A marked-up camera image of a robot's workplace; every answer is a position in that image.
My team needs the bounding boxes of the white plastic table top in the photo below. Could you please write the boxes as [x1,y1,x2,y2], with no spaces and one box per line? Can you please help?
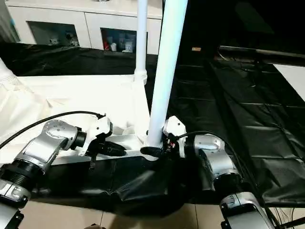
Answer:
[0,73,165,166]

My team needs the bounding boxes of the white plastic table leg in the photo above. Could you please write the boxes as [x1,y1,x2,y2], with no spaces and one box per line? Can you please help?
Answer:
[144,0,189,148]
[0,57,19,83]
[133,0,148,83]

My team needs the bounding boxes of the black mat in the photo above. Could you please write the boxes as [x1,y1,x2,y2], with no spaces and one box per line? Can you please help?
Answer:
[0,42,305,212]

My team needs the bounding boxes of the white printed jar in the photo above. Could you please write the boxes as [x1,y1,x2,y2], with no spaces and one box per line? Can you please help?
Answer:
[123,39,134,53]

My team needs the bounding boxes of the dark tall cabinet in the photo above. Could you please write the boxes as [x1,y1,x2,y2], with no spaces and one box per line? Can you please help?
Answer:
[162,0,220,58]

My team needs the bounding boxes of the white sideboard cabinet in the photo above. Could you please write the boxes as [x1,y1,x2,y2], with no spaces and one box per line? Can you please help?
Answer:
[7,0,164,54]

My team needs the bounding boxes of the white flat board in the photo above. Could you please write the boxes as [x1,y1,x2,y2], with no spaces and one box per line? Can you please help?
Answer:
[271,63,305,101]

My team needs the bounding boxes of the black metal stand bar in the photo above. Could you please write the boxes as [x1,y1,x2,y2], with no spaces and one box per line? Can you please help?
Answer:
[283,216,305,229]

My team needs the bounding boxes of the grey curtain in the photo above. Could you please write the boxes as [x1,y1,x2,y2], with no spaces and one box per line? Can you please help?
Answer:
[0,0,11,41]

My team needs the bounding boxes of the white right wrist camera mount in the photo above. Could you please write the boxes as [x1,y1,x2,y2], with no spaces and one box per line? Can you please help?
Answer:
[163,116,186,158]

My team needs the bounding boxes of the short black hanging strap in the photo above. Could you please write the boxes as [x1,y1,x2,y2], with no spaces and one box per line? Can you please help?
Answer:
[88,156,97,177]

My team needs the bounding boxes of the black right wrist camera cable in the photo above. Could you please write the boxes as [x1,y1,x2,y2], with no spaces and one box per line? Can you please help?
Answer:
[169,130,275,229]

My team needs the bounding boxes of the black metal rail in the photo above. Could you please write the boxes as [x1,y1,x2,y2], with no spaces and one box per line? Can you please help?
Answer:
[219,45,305,64]

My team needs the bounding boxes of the thin black loose wires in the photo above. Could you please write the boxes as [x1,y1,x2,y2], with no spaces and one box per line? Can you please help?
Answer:
[269,205,305,229]

